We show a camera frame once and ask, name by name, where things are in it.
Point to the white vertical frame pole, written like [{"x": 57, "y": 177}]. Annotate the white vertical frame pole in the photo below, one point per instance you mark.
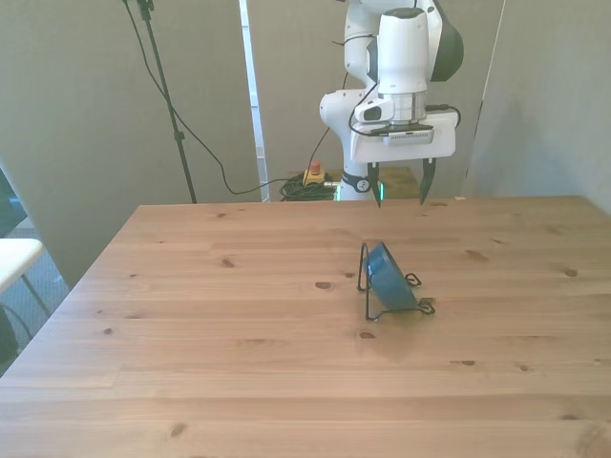
[{"x": 253, "y": 95}]

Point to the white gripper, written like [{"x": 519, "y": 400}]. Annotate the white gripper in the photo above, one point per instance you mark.
[{"x": 441, "y": 138}]

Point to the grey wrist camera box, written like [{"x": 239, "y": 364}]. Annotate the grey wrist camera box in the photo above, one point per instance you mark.
[{"x": 410, "y": 136}]

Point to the blue bowl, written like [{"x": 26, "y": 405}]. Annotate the blue bowl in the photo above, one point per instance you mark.
[{"x": 389, "y": 279}]

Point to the white side table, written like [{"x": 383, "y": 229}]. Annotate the white side table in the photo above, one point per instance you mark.
[{"x": 16, "y": 257}]

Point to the yellow emergency stop button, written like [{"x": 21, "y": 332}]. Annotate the yellow emergency stop button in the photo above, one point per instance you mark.
[{"x": 313, "y": 176}]

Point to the black tripod stand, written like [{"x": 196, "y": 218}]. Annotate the black tripod stand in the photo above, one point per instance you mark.
[{"x": 177, "y": 133}]

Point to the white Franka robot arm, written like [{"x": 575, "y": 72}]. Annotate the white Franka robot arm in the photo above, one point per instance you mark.
[{"x": 401, "y": 47}]

